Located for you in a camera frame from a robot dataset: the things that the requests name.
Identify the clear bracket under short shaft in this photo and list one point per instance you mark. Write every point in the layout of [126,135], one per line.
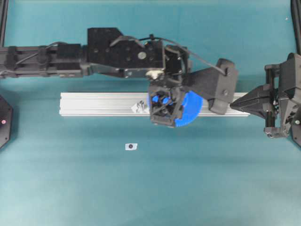
[135,109]

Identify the long aluminium extrusion rail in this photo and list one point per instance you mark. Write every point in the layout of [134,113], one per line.
[100,103]

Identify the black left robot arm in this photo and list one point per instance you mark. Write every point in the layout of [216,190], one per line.
[109,52]

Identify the black frame post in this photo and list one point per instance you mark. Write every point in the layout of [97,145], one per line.
[296,18]
[3,20]

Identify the black left frame post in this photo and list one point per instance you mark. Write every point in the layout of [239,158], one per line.
[3,20]

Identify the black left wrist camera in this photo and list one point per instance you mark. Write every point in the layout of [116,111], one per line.
[216,87]

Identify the black right frame post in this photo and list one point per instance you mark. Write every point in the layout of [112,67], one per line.
[296,18]

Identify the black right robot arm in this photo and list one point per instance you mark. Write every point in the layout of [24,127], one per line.
[295,130]

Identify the large blue plastic gear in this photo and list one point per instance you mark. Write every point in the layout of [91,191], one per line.
[192,106]

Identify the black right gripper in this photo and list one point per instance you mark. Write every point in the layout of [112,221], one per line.
[284,89]

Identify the short steel shaft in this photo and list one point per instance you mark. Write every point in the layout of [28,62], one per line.
[141,105]

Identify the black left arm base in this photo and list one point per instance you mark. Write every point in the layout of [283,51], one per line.
[6,117]

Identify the white marker sticker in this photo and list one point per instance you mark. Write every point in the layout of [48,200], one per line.
[131,146]

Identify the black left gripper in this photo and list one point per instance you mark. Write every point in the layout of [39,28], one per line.
[165,92]

